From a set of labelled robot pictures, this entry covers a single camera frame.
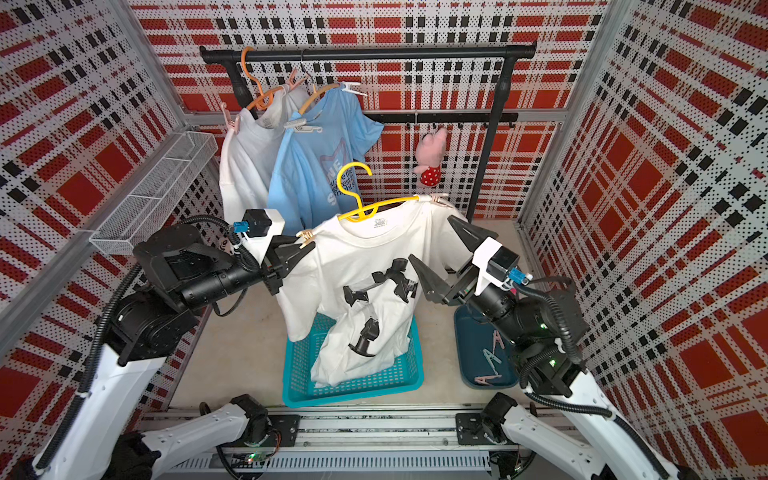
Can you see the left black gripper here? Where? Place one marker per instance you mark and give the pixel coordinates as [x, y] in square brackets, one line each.
[276, 266]

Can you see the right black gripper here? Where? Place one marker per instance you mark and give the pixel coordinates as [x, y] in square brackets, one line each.
[440, 291]

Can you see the yellow clothespin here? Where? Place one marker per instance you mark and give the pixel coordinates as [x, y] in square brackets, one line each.
[305, 237]

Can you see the pink clothespin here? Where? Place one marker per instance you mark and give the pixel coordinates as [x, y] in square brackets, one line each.
[295, 80]
[232, 121]
[441, 199]

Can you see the white printed t-shirt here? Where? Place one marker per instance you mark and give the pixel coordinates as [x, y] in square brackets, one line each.
[249, 153]
[359, 275]

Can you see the light blue cloth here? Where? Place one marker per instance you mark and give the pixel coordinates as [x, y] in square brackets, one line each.
[303, 185]

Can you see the yellow plastic hanger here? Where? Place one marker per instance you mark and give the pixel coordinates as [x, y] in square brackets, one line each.
[363, 211]

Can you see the teal tray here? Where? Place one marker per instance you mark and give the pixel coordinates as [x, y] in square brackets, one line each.
[299, 391]

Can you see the white clothespin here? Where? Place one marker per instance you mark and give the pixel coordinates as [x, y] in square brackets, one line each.
[353, 88]
[303, 125]

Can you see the orange plastic hanger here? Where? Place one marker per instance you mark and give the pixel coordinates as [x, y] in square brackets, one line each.
[265, 98]

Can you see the wooden hanger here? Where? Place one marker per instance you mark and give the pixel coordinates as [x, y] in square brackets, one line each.
[317, 95]

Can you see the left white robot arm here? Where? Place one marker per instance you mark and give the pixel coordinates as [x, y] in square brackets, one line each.
[176, 277]

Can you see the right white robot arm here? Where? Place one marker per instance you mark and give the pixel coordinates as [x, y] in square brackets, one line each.
[541, 322]

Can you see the dark teal clothespin bin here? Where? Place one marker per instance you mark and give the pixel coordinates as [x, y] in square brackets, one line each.
[482, 352]

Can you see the pink pig plush toy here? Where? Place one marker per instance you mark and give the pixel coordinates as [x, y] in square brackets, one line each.
[429, 155]

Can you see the black clothes rack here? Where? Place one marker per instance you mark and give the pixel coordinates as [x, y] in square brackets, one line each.
[484, 172]

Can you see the black wall hook rail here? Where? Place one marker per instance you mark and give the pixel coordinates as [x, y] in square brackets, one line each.
[458, 118]

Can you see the white wire mesh basket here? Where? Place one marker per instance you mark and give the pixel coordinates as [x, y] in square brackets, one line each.
[153, 197]

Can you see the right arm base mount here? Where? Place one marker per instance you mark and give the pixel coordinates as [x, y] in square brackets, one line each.
[478, 429]

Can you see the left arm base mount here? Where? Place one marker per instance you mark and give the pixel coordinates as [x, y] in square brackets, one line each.
[278, 431]

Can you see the aluminium front rail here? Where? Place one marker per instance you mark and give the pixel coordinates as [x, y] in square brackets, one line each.
[357, 440]

